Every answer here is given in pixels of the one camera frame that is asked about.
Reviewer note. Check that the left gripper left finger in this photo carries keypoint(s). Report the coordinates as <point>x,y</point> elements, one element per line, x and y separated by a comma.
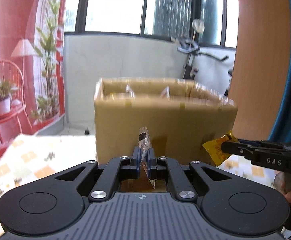
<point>108,177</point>

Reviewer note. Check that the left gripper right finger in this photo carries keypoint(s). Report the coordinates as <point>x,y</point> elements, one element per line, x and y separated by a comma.
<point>169,169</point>

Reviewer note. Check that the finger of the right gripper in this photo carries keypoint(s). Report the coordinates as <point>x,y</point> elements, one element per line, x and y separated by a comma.
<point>261,143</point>
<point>246,151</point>

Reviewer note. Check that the clear striped snack packet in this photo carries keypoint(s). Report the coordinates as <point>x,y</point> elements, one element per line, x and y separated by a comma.
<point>144,145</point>

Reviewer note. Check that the small yellow snack packet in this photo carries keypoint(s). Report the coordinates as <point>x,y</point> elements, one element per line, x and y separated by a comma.
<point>213,148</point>

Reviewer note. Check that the right hand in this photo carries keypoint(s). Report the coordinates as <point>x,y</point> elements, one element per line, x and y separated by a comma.
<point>282,183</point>

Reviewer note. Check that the cardboard box with plastic liner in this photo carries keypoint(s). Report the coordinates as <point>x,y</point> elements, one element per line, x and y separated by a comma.
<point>180,117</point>

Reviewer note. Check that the wooden door panel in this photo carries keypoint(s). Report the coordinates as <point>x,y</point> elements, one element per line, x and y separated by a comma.
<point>261,66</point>

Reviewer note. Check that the checkered floral tablecloth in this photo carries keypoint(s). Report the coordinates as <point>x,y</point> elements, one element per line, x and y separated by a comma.
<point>29,158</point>

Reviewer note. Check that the black exercise bike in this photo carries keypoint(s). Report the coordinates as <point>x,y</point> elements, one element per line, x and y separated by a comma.
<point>206,66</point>

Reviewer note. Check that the white bag on stick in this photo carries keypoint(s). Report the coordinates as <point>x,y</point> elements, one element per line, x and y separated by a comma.
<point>198,27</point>

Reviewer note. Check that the black framed window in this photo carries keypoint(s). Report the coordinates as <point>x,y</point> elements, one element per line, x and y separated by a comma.
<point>158,19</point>

